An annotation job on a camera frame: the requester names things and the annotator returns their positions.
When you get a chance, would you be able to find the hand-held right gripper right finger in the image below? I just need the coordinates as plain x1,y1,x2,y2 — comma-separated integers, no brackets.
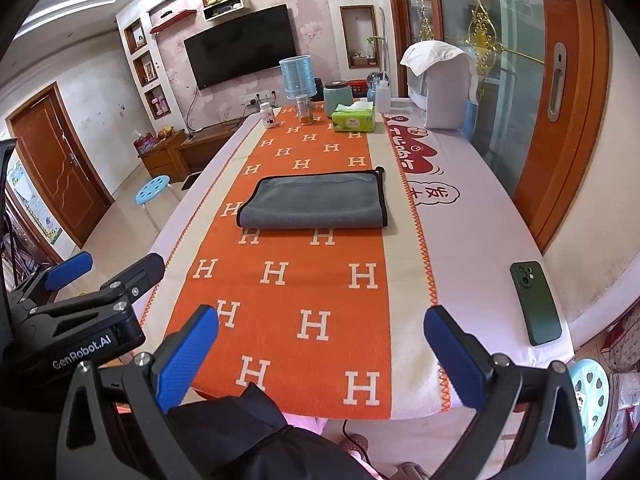
423,304,587,480

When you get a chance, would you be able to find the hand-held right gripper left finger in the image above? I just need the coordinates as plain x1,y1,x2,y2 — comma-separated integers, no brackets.
56,304,220,480

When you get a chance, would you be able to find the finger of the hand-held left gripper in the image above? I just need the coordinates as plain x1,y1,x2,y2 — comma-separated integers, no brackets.
9,251,95,308
30,253,166,322

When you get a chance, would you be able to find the grey towel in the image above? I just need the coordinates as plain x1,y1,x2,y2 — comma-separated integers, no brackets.
236,165,390,231

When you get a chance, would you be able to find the blue round stool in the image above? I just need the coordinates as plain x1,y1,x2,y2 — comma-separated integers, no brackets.
134,174,182,233

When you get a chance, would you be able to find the dark green phone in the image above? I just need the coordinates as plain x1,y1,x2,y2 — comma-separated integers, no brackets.
509,260,564,347

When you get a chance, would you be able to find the wooden room door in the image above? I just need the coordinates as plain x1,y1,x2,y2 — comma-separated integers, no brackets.
5,82,114,249

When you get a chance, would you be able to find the dark jacket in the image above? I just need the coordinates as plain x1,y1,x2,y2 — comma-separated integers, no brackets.
167,382,383,480

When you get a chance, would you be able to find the wooden television cabinet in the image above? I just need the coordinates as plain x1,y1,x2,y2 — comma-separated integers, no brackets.
137,122,242,182

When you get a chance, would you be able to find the red snack bag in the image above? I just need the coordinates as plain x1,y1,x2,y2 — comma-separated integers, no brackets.
132,130,157,155

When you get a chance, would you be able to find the orange printed blanket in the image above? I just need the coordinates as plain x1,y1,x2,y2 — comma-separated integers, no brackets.
137,105,454,421

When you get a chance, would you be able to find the light blue patterned stool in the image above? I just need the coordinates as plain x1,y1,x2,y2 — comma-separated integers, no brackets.
569,358,610,444

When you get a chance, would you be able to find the white printed tablecloth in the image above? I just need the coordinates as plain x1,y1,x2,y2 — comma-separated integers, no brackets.
145,97,576,422

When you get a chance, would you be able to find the pile of plastic packets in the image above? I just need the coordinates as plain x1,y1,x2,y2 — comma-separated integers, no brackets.
599,317,640,457

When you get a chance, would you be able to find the wooden sliding glass door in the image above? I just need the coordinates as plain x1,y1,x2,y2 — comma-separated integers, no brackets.
385,0,612,252

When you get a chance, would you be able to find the blue plastic water container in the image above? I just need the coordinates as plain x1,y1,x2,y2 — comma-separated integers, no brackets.
278,54,317,102

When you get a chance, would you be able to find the green lidded jar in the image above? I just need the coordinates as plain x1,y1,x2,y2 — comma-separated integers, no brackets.
322,81,353,117

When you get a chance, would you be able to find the white water dispenser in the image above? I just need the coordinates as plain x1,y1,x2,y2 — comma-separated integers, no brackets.
407,42,482,132

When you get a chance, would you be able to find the green tissue box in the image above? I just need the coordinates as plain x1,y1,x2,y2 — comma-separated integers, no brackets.
330,101,376,134

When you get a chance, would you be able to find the white squeeze bottle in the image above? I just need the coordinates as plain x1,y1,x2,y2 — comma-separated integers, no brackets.
374,78,392,114

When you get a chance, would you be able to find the white cloth cover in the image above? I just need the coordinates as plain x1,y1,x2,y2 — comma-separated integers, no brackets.
399,40,477,82

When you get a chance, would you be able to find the golden door ornament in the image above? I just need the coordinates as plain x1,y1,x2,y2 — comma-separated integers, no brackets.
462,0,505,77

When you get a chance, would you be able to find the wall poster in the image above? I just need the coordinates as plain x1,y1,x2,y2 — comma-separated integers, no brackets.
7,159,64,247

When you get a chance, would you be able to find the black cable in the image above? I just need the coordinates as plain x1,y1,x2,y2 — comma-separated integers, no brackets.
342,419,373,466

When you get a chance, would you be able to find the black wall television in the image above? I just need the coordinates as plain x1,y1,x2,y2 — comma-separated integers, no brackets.
183,3,297,91

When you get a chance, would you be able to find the red wall shelf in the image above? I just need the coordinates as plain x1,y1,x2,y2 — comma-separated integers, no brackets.
149,9,197,35

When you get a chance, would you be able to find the yellow wall shelf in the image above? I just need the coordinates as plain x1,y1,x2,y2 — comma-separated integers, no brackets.
202,0,251,22

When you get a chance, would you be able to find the silver door handle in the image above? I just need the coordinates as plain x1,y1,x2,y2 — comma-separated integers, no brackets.
547,42,568,122

